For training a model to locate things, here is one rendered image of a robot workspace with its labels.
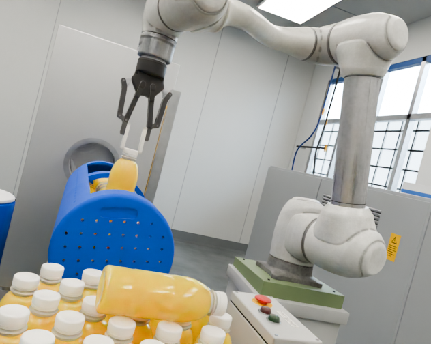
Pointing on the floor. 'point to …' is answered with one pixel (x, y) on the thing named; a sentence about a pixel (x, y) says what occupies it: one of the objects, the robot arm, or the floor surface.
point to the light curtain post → (161, 146)
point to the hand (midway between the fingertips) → (134, 138)
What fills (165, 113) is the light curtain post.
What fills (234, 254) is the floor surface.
